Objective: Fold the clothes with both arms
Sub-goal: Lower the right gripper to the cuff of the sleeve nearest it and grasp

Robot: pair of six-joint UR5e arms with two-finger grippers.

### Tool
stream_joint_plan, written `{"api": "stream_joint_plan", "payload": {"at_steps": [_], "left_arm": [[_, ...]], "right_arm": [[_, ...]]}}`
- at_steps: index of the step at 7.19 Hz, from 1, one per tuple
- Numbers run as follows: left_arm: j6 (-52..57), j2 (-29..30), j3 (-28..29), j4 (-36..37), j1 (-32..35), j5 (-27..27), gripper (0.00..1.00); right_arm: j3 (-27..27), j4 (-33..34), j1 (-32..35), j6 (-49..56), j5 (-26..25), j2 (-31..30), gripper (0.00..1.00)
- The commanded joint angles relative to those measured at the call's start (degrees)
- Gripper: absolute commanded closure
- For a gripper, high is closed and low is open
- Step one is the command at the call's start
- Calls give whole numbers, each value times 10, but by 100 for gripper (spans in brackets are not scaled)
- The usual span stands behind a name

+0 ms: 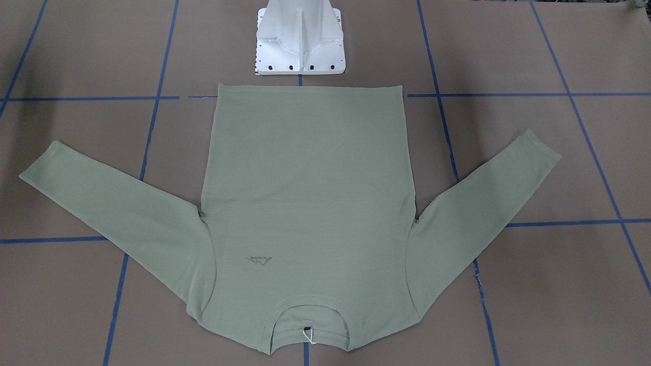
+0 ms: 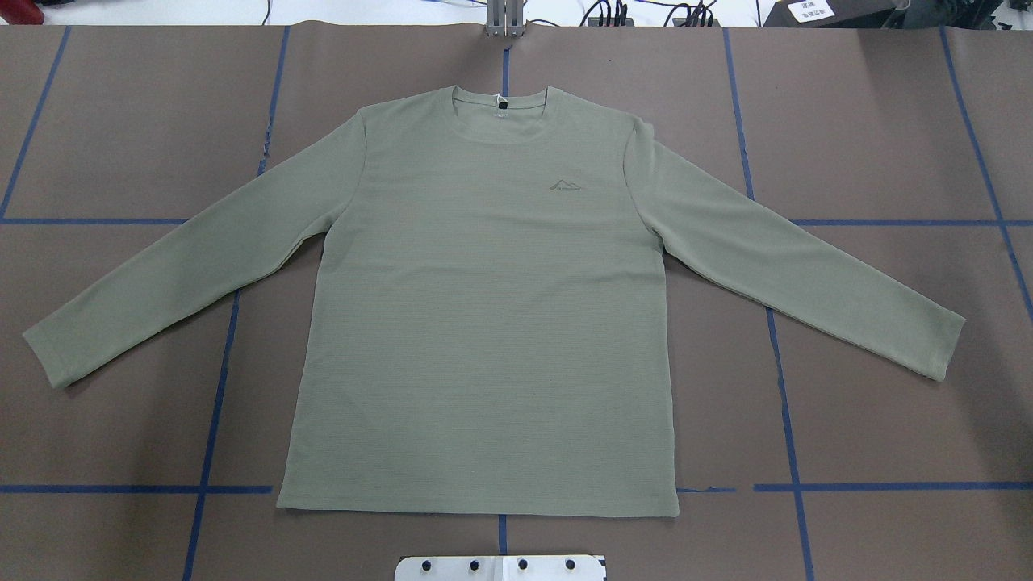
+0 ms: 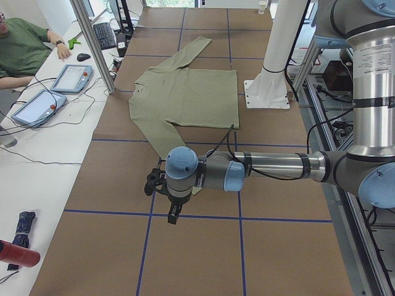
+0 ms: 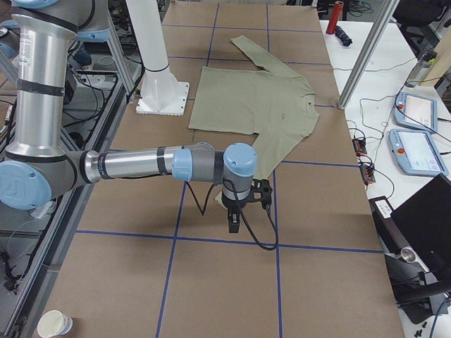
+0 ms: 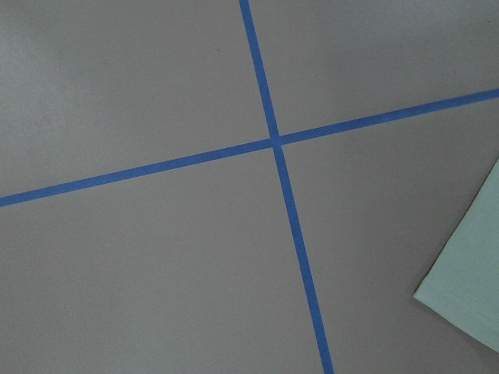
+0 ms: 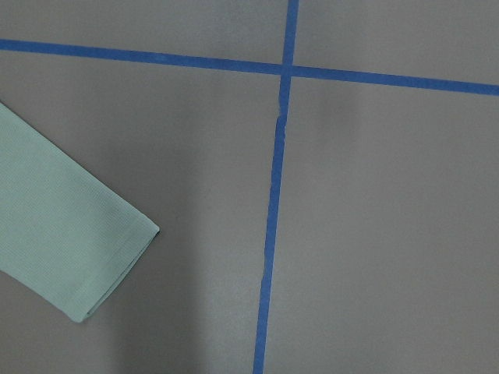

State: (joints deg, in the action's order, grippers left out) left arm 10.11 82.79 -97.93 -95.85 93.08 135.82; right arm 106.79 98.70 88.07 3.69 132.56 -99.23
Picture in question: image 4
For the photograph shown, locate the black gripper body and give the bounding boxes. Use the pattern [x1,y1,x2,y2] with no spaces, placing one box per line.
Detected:
[221,192,246,214]

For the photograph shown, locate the olive green long-sleeve shirt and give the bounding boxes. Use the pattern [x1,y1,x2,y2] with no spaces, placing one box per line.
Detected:
[187,35,321,208]

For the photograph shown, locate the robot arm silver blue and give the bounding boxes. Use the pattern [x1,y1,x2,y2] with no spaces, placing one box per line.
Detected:
[1,1,257,233]

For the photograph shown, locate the brown paper table cover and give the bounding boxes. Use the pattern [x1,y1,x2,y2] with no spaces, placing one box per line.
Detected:
[31,2,409,338]

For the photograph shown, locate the orange black connector board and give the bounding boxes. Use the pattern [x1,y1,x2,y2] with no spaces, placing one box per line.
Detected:
[352,137,367,156]

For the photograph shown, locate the black laptop computer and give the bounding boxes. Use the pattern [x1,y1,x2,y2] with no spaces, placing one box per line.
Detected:
[369,174,450,324]

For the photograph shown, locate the lower blue teach pendant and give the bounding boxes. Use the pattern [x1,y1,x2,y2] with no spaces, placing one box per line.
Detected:
[388,129,449,177]

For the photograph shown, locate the blue teach pendant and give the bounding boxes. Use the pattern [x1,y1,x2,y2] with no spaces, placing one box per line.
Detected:
[393,92,438,133]
[388,129,449,177]

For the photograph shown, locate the upper blue teach pendant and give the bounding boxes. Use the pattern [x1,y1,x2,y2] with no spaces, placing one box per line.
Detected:
[393,92,438,133]

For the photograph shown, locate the white paper cup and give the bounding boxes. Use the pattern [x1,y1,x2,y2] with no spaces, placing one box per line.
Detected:
[37,310,73,338]

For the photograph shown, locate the red cylindrical bottle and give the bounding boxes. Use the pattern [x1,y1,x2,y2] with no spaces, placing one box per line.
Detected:
[326,1,345,35]

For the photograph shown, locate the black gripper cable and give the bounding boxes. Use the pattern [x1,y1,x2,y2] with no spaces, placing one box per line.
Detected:
[185,179,279,251]

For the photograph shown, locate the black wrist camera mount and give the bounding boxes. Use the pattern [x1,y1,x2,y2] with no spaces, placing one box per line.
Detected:
[248,179,273,209]

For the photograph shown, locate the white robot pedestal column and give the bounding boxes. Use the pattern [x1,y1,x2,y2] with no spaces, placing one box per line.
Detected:
[126,0,190,116]

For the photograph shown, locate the aluminium frame post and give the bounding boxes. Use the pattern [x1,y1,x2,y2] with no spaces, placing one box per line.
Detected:
[338,0,400,110]

